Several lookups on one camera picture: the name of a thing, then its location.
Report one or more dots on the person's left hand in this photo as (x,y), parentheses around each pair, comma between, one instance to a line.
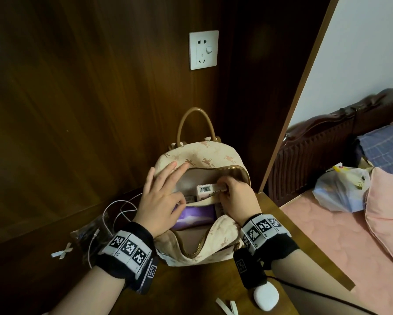
(160,206)

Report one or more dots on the person's right hand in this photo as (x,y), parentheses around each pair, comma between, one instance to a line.
(242,203)

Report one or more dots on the purple tissue pack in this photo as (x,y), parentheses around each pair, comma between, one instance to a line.
(196,216)

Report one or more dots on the white red-print box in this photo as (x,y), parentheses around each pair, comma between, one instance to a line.
(206,191)

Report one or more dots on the beige horse-print backpack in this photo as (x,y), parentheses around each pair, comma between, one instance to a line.
(196,154)

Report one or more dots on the person's right forearm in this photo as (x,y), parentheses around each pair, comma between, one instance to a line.
(314,285)

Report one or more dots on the right marker wristband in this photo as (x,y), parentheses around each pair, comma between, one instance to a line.
(262,229)

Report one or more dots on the marker wristband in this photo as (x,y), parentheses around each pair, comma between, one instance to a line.
(262,229)
(127,249)

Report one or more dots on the left marker wristband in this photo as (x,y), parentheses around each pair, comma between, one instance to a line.
(127,249)

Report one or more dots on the clear bag with dark contents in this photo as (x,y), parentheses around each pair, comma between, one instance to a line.
(84,236)

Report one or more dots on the dark wooden bed headboard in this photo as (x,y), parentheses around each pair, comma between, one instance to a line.
(314,150)

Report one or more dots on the white plastic bag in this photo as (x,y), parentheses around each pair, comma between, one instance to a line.
(337,190)

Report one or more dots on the white earbuds case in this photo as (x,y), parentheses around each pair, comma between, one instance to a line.
(265,296)

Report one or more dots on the large white ribbon cross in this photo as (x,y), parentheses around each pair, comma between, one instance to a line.
(224,306)

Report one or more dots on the small white ribbon cross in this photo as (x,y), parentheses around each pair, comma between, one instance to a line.
(63,252)

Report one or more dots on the pink quilt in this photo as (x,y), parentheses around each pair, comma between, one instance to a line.
(390,213)

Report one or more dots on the blue plaid pillow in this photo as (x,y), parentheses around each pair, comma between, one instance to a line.
(387,147)

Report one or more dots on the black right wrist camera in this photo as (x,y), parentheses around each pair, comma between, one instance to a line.
(245,269)

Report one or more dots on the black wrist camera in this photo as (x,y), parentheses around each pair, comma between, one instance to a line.
(245,269)
(150,272)

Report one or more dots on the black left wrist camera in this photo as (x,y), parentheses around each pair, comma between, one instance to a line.
(150,272)

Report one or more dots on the white wall socket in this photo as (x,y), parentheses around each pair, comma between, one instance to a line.
(203,50)

